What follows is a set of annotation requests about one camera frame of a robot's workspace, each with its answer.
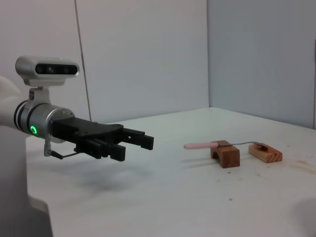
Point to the flat wooden block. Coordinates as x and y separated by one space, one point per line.
267 153

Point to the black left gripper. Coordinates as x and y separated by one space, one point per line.
74 128

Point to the arched wooden block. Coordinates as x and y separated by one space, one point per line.
227 155

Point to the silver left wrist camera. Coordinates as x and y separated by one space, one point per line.
49 69

